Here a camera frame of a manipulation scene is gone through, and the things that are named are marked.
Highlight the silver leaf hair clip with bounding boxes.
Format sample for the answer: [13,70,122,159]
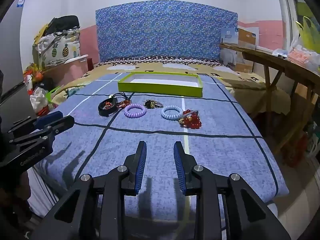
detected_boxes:
[176,111,198,121]

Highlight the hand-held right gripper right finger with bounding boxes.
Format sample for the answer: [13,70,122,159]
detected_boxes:
[173,141,292,240]

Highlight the purple coil hair tie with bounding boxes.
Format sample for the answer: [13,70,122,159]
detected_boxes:
[124,103,147,119]

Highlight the red bead hair tie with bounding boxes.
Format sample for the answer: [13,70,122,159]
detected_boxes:
[178,109,202,130]

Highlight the light blue coil hair tie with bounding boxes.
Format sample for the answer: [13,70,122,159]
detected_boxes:
[160,105,184,122]

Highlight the wooden table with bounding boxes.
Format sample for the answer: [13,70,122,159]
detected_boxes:
[218,42,320,156]

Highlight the black bag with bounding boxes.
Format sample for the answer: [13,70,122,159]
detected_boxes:
[46,15,81,35]

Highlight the lime green shallow box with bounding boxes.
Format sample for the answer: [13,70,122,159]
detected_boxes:
[118,72,203,98]

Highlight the pile of plastic bags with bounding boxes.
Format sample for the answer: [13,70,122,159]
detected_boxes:
[23,63,55,117]

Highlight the blue lined blanket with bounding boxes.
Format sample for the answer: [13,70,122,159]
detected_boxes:
[27,73,290,227]

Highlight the cardboard quilt box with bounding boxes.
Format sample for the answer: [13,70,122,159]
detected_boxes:
[220,26,260,74]

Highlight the black cord teal bead hair tie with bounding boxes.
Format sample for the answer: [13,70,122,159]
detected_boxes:
[109,92,133,103]

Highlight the grey refrigerator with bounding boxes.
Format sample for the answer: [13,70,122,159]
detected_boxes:
[0,0,33,122]

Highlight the pink mesh packet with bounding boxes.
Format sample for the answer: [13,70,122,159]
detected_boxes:
[287,44,320,73]

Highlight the green plastic basket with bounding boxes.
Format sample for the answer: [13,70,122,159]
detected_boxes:
[45,86,65,111]

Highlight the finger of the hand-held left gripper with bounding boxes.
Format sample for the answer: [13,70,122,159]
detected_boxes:
[6,111,63,137]
[10,116,75,152]

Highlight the blue patterned headboard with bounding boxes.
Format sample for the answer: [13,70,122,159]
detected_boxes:
[95,0,239,63]

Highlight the pink storage box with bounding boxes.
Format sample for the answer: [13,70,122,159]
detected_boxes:
[42,54,90,86]

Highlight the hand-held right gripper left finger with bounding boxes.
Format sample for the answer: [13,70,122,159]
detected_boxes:
[32,141,147,240]

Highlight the black hair tie gold charms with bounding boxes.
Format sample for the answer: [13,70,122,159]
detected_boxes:
[143,99,164,109]

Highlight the pineapple print bag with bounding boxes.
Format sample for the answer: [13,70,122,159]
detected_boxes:
[32,29,81,70]

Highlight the yellow-green plastic bag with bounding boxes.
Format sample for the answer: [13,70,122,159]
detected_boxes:
[295,16,320,55]

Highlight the black smart band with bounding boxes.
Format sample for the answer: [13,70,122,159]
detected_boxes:
[98,97,118,117]

